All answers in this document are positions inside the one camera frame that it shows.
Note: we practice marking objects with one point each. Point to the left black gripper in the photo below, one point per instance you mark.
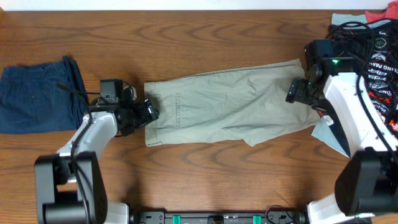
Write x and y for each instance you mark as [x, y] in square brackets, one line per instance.
[145, 116]

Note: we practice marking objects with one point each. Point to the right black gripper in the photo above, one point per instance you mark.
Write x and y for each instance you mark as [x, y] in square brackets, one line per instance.
[296, 91]

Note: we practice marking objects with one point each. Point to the khaki cargo shorts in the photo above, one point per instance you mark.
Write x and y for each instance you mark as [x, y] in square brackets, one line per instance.
[237, 104]

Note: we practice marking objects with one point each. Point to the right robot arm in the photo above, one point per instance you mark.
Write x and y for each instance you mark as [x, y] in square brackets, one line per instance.
[367, 186]

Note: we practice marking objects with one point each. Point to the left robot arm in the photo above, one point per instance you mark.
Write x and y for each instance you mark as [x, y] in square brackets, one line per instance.
[69, 186]

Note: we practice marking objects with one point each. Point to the light blue cloth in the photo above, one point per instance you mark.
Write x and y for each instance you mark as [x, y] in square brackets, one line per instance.
[322, 131]

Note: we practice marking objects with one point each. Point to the folded navy blue shorts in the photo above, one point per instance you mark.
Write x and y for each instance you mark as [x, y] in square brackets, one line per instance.
[31, 101]

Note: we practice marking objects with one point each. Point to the black printed cycling jersey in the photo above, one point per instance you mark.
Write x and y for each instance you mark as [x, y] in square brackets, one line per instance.
[376, 41]

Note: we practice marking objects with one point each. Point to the red cloth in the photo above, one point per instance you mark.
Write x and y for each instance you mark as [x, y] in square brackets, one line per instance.
[389, 13]

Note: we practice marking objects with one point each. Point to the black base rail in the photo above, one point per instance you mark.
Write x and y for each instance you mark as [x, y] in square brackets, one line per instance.
[275, 214]

